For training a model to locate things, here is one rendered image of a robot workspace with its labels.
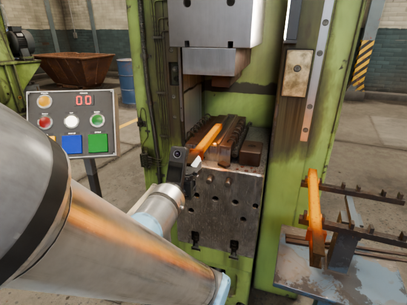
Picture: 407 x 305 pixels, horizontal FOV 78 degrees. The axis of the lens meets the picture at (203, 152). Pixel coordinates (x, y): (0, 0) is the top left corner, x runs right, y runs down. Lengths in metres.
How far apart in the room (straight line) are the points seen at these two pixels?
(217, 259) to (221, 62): 0.92
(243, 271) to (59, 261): 1.22
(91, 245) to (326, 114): 1.03
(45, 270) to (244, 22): 0.87
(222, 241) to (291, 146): 0.54
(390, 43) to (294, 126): 5.97
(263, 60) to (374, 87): 5.79
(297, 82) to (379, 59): 5.97
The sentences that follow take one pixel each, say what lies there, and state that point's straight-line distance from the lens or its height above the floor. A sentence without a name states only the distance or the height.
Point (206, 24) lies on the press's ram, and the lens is 0.97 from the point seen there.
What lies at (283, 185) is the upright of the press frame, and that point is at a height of 0.76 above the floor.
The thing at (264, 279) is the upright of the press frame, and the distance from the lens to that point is 1.70.
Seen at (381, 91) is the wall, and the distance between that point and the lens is 7.13.
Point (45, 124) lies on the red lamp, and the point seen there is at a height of 1.08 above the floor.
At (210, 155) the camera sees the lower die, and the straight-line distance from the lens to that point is 1.08.
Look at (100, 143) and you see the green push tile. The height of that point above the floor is 1.01.
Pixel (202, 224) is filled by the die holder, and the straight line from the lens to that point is 1.22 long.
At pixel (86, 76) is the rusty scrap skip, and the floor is 0.37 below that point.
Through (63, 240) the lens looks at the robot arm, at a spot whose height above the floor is 1.29.
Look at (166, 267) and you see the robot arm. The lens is 0.34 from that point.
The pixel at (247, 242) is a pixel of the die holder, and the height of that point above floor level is 0.56.
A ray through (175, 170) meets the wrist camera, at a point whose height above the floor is 1.08.
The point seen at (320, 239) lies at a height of 0.96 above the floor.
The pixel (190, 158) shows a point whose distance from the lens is 0.78.
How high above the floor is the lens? 1.42
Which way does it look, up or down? 26 degrees down
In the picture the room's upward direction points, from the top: straight up
